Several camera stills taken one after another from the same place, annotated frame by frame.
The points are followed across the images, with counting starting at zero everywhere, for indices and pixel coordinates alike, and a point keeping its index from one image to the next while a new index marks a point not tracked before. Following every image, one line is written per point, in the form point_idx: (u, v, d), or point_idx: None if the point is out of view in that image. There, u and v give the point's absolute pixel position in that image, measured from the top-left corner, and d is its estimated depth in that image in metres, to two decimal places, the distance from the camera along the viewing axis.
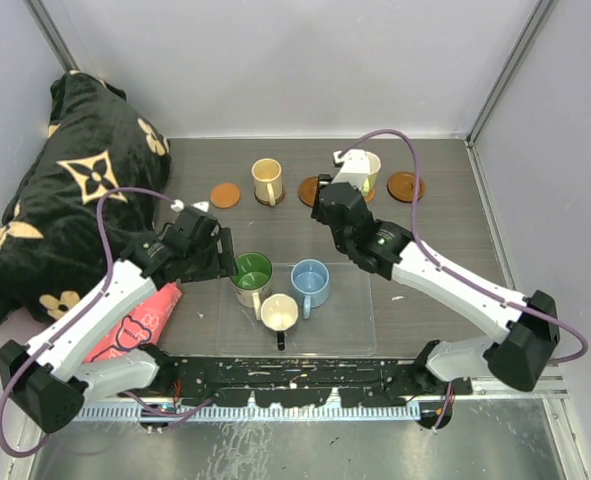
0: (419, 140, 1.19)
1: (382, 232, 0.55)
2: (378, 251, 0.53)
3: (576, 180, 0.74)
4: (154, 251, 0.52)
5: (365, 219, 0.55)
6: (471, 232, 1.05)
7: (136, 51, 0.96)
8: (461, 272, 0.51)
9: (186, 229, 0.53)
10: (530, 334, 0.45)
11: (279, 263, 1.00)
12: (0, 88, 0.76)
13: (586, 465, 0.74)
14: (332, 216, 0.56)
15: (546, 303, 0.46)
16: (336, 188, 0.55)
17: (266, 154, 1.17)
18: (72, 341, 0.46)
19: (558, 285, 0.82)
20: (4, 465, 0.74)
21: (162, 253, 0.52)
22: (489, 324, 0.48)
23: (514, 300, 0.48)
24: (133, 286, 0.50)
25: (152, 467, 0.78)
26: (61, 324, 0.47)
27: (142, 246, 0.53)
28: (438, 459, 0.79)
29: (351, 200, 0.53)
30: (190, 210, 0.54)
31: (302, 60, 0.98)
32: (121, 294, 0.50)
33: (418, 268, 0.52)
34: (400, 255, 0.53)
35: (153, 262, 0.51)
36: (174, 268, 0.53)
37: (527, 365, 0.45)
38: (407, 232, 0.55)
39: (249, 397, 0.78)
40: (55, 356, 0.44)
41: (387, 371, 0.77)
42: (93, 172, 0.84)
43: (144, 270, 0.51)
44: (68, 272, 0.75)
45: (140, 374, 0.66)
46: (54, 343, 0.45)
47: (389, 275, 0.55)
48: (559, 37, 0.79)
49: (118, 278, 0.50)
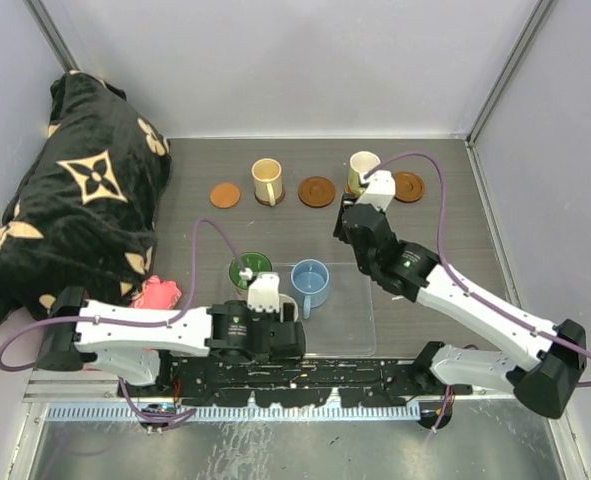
0: (419, 140, 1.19)
1: (408, 253, 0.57)
2: (404, 274, 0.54)
3: (576, 181, 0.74)
4: (236, 333, 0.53)
5: (389, 241, 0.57)
6: (470, 232, 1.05)
7: (136, 51, 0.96)
8: (490, 299, 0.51)
9: (276, 337, 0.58)
10: (562, 365, 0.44)
11: (279, 263, 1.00)
12: (0, 88, 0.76)
13: (586, 465, 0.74)
14: (356, 237, 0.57)
15: (576, 333, 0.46)
16: (358, 210, 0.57)
17: (265, 154, 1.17)
18: (110, 334, 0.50)
19: (558, 284, 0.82)
20: (4, 465, 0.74)
21: (240, 337, 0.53)
22: (517, 352, 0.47)
23: (544, 329, 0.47)
24: (192, 338, 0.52)
25: (151, 467, 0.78)
26: (118, 315, 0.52)
27: (232, 318, 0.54)
28: (437, 459, 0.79)
29: (373, 221, 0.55)
30: (291, 327, 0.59)
31: (301, 60, 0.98)
32: (176, 338, 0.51)
33: (445, 292, 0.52)
34: (427, 279, 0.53)
35: (228, 341, 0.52)
36: (235, 356, 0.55)
37: (559, 396, 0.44)
38: (433, 255, 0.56)
39: (250, 397, 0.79)
40: (88, 334, 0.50)
41: (387, 371, 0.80)
42: (93, 172, 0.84)
43: (212, 343, 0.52)
44: (68, 271, 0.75)
45: (140, 378, 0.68)
46: (97, 323, 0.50)
47: (413, 297, 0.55)
48: (559, 38, 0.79)
49: (188, 323, 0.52)
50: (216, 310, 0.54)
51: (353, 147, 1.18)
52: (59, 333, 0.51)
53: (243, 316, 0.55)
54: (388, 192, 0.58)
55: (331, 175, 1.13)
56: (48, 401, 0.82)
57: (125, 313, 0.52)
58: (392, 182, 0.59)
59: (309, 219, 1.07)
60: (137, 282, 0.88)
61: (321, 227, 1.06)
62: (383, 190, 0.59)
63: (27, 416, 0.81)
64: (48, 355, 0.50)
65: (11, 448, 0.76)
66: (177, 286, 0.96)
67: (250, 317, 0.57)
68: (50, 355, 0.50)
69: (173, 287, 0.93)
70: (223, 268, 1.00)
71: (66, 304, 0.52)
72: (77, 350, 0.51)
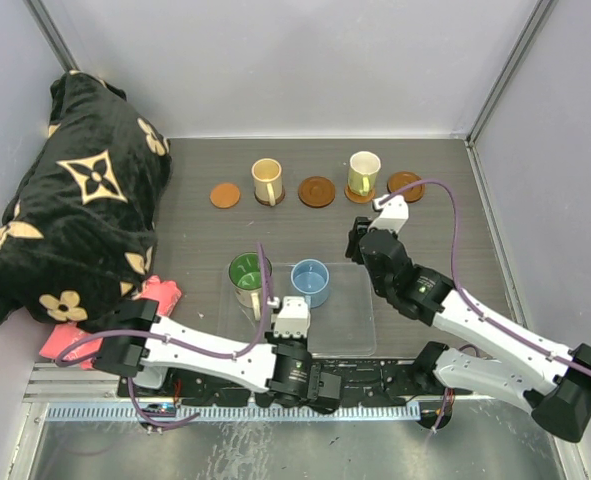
0: (419, 140, 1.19)
1: (423, 278, 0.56)
2: (420, 300, 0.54)
3: (576, 180, 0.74)
4: (296, 379, 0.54)
5: (406, 266, 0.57)
6: (469, 232, 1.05)
7: (137, 50, 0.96)
8: (505, 323, 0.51)
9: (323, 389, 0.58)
10: (578, 389, 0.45)
11: (279, 263, 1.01)
12: None
13: (586, 465, 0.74)
14: (374, 263, 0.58)
15: None
16: (376, 237, 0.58)
17: (265, 153, 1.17)
18: (177, 356, 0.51)
19: (558, 284, 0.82)
20: (4, 465, 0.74)
21: (300, 383, 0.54)
22: (533, 375, 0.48)
23: (560, 354, 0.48)
24: (254, 376, 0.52)
25: (152, 467, 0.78)
26: (187, 338, 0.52)
27: (296, 363, 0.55)
28: (437, 459, 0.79)
29: (390, 248, 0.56)
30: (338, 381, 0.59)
31: (301, 60, 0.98)
32: (239, 371, 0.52)
33: (460, 317, 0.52)
34: (442, 304, 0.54)
35: (287, 385, 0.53)
36: (289, 399, 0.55)
37: (577, 423, 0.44)
38: (448, 279, 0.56)
39: (249, 397, 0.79)
40: (156, 352, 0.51)
41: (387, 371, 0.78)
42: (93, 172, 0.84)
43: (273, 384, 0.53)
44: (67, 271, 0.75)
45: (149, 379, 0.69)
46: (167, 342, 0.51)
47: (430, 322, 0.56)
48: (560, 37, 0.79)
49: (253, 359, 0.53)
50: (280, 351, 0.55)
51: (352, 146, 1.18)
52: (127, 344, 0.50)
53: (306, 364, 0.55)
54: (402, 216, 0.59)
55: (330, 175, 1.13)
56: (49, 401, 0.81)
57: (194, 337, 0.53)
58: (406, 206, 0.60)
59: (308, 219, 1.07)
60: (137, 282, 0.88)
61: (321, 227, 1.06)
62: (399, 215, 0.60)
63: (27, 416, 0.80)
64: (115, 363, 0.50)
65: (11, 449, 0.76)
66: (177, 286, 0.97)
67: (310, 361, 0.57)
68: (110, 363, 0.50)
69: (173, 288, 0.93)
70: (223, 267, 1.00)
71: (139, 316, 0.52)
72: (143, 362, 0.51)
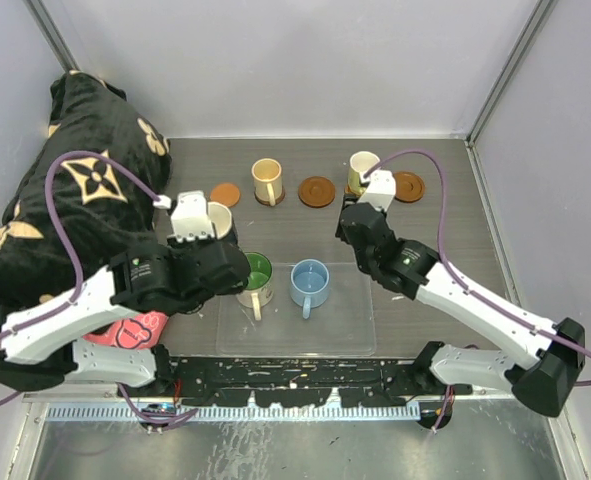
0: (419, 140, 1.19)
1: (407, 250, 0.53)
2: (404, 271, 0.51)
3: (576, 181, 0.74)
4: (139, 274, 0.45)
5: (386, 238, 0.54)
6: (470, 232, 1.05)
7: (137, 50, 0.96)
8: (489, 295, 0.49)
9: (200, 266, 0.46)
10: (561, 362, 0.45)
11: (279, 262, 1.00)
12: None
13: (586, 465, 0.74)
14: (355, 235, 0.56)
15: (575, 331, 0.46)
16: (356, 208, 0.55)
17: (265, 153, 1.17)
18: (29, 337, 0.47)
19: (557, 284, 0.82)
20: (4, 465, 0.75)
21: (145, 278, 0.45)
22: (516, 349, 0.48)
23: (544, 327, 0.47)
24: (98, 304, 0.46)
25: (152, 467, 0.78)
26: (32, 315, 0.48)
27: (131, 261, 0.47)
28: (437, 459, 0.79)
29: (372, 219, 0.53)
30: (215, 246, 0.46)
31: (301, 59, 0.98)
32: (84, 310, 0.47)
33: (445, 290, 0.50)
34: (427, 277, 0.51)
35: (128, 288, 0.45)
36: (156, 298, 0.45)
37: (557, 396, 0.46)
38: (433, 252, 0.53)
39: (249, 397, 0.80)
40: (12, 345, 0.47)
41: (387, 371, 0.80)
42: (93, 172, 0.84)
43: (116, 298, 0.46)
44: (68, 272, 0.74)
45: (137, 378, 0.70)
46: (15, 332, 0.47)
47: (413, 295, 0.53)
48: (561, 35, 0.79)
49: (90, 290, 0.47)
50: (114, 264, 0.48)
51: (353, 146, 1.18)
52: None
53: (146, 256, 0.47)
54: (388, 192, 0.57)
55: (330, 175, 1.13)
56: (49, 401, 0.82)
57: (37, 311, 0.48)
58: (393, 182, 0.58)
59: (309, 218, 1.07)
60: None
61: (321, 227, 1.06)
62: (384, 190, 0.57)
63: (27, 416, 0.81)
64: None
65: (11, 449, 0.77)
66: None
67: (166, 255, 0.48)
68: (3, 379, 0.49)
69: None
70: None
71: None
72: (20, 361, 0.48)
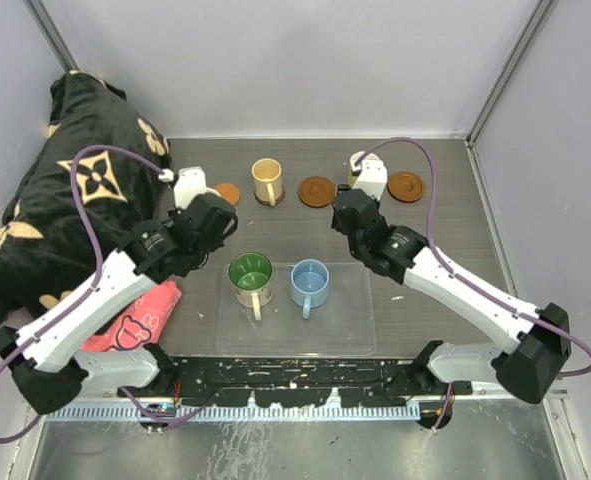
0: (419, 140, 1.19)
1: (396, 235, 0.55)
2: (392, 255, 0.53)
3: (576, 181, 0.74)
4: (152, 244, 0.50)
5: (377, 223, 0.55)
6: (470, 232, 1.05)
7: (137, 50, 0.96)
8: (474, 280, 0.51)
9: (194, 221, 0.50)
10: (541, 346, 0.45)
11: (279, 262, 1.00)
12: None
13: (586, 465, 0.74)
14: (345, 220, 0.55)
15: (559, 315, 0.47)
16: (348, 193, 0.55)
17: (265, 153, 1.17)
18: (57, 336, 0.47)
19: (557, 284, 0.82)
20: (4, 465, 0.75)
21: (160, 246, 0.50)
22: (499, 333, 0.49)
23: (526, 311, 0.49)
24: (123, 282, 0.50)
25: (152, 467, 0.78)
26: (50, 318, 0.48)
27: (140, 236, 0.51)
28: (437, 459, 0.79)
29: (362, 203, 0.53)
30: (200, 199, 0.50)
31: (300, 59, 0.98)
32: (109, 291, 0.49)
33: (431, 273, 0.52)
34: (414, 260, 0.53)
35: (146, 260, 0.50)
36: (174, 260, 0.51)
37: (536, 377, 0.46)
38: (422, 237, 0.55)
39: (250, 397, 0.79)
40: (39, 350, 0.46)
41: (387, 371, 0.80)
42: (93, 172, 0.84)
43: (138, 269, 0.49)
44: (67, 272, 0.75)
45: (140, 374, 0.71)
46: (39, 338, 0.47)
47: (401, 279, 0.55)
48: (561, 35, 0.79)
49: (109, 273, 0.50)
50: (122, 244, 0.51)
51: (353, 147, 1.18)
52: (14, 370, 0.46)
53: (153, 230, 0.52)
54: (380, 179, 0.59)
55: (330, 175, 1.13)
56: None
57: (54, 313, 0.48)
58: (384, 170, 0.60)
59: (308, 218, 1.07)
60: None
61: (321, 227, 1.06)
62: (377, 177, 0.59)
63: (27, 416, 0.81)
64: (27, 385, 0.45)
65: (11, 449, 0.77)
66: (177, 286, 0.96)
67: (165, 227, 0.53)
68: (33, 396, 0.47)
69: (173, 287, 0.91)
70: (223, 267, 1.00)
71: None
72: (49, 370, 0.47)
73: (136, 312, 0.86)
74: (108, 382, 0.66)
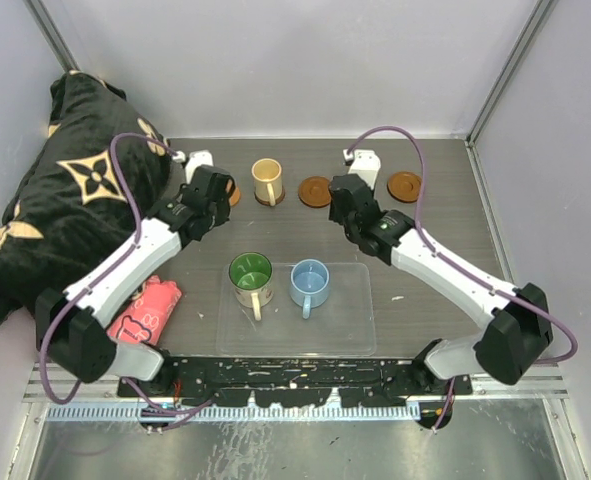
0: (419, 140, 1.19)
1: (387, 218, 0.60)
2: (380, 235, 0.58)
3: (576, 181, 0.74)
4: (177, 212, 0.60)
5: (369, 206, 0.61)
6: (470, 232, 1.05)
7: (137, 50, 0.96)
8: (455, 259, 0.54)
9: (201, 189, 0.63)
10: (515, 321, 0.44)
11: (279, 263, 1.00)
12: None
13: (586, 465, 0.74)
14: (339, 201, 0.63)
15: (535, 295, 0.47)
16: (345, 177, 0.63)
17: (265, 153, 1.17)
18: (109, 286, 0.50)
19: (557, 283, 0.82)
20: (4, 465, 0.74)
21: (185, 212, 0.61)
22: (476, 308, 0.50)
23: (503, 289, 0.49)
24: (161, 239, 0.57)
25: (152, 467, 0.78)
26: (97, 274, 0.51)
27: (166, 206, 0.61)
28: (436, 459, 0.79)
29: (354, 186, 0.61)
30: (203, 171, 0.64)
31: (301, 59, 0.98)
32: (150, 246, 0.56)
33: (414, 252, 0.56)
34: (400, 240, 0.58)
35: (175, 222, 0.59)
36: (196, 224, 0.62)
37: (511, 354, 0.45)
38: (411, 220, 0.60)
39: (249, 397, 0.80)
40: (96, 298, 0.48)
41: (387, 371, 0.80)
42: (93, 172, 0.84)
43: (173, 228, 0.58)
44: (67, 271, 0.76)
45: (149, 359, 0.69)
46: (91, 288, 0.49)
47: (389, 259, 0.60)
48: (560, 35, 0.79)
49: (147, 234, 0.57)
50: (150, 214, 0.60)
51: None
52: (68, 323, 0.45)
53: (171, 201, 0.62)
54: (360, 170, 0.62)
55: (330, 175, 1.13)
56: (49, 401, 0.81)
57: (100, 268, 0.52)
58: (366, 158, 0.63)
59: (308, 218, 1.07)
60: None
61: (321, 227, 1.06)
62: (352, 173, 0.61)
63: (27, 416, 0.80)
64: (89, 328, 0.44)
65: (11, 448, 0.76)
66: (177, 286, 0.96)
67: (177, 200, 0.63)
68: (85, 351, 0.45)
69: (173, 287, 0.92)
70: (223, 267, 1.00)
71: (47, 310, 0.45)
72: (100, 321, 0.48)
73: (136, 312, 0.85)
74: (127, 364, 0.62)
